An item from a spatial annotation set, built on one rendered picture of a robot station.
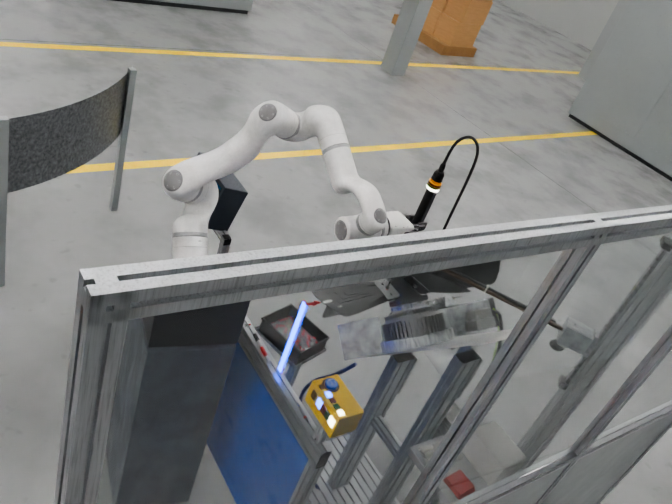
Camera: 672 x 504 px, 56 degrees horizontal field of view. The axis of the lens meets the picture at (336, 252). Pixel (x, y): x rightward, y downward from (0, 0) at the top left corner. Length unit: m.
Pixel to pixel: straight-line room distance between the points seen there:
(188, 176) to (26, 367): 1.52
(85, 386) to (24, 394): 2.50
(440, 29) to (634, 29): 2.77
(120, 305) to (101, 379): 0.11
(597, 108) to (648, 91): 0.71
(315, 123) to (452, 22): 8.37
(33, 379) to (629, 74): 8.14
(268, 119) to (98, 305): 1.45
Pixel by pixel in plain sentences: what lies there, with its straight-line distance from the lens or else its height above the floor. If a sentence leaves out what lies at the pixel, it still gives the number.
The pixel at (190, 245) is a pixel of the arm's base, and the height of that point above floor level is 1.20.
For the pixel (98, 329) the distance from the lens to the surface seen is 0.68.
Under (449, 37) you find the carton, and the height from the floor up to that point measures 0.25.
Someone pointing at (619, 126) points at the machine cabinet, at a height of 0.26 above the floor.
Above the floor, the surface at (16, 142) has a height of 0.82.
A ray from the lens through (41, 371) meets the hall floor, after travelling 3.33.
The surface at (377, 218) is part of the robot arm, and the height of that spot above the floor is 1.57.
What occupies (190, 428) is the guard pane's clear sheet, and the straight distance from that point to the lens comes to 0.91.
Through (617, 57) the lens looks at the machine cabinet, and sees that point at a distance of 9.65.
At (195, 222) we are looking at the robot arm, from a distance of 2.18.
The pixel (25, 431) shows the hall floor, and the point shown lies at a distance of 3.11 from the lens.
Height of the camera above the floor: 2.48
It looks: 33 degrees down
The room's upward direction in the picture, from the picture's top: 21 degrees clockwise
